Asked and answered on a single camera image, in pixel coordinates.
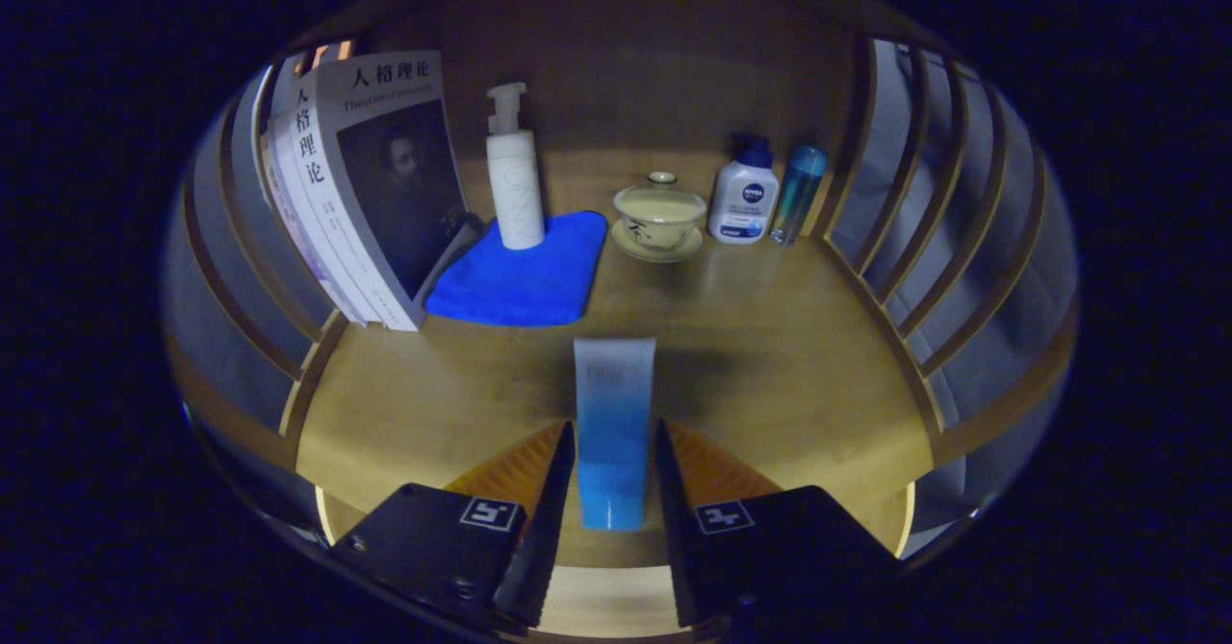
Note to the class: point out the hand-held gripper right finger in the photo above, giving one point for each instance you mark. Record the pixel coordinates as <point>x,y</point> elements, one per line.
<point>679,538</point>

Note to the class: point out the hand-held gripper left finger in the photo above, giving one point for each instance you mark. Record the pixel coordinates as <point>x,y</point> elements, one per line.
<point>544,538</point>

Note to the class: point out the blue cosmetic tube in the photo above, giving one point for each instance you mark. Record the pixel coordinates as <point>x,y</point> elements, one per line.
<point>614,413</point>

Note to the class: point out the wooden countertop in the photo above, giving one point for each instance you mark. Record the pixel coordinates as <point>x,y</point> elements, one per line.
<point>770,355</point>

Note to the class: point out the wooden cabinet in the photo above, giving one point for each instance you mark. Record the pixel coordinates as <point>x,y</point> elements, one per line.
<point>626,66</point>

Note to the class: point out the blue cloth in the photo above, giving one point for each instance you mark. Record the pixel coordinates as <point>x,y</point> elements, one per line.
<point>520,283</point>

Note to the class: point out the lidded tea bowl with saucer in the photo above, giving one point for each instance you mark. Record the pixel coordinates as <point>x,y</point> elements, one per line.
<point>659,216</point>

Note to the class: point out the white lotion bottle blue cap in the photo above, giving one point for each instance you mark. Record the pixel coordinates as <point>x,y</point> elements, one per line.
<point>743,201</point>

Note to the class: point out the white pump bottle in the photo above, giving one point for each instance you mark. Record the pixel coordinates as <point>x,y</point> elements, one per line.
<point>515,192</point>

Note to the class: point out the teal bottle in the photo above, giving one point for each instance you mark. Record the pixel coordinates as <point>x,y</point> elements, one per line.
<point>797,196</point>

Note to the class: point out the book with dark portrait cover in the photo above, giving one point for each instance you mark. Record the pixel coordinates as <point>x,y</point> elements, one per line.
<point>404,192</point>

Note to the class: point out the white book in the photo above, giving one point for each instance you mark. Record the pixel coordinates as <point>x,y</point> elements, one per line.
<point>318,201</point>

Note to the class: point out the pale purple book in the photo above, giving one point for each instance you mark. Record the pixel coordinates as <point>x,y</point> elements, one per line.
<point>289,211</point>

